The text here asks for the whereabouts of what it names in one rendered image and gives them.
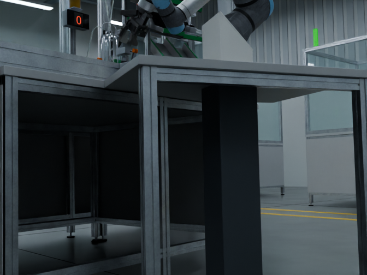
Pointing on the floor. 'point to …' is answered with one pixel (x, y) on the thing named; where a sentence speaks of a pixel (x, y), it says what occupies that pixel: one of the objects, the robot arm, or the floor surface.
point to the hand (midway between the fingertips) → (123, 45)
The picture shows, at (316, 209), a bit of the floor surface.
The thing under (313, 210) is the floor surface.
